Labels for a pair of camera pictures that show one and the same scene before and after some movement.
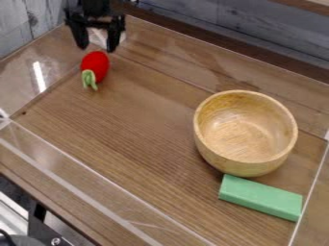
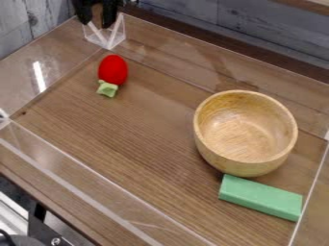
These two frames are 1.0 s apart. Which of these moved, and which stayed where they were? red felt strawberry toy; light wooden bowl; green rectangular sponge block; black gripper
Moved: red felt strawberry toy; black gripper
Stayed: green rectangular sponge block; light wooden bowl
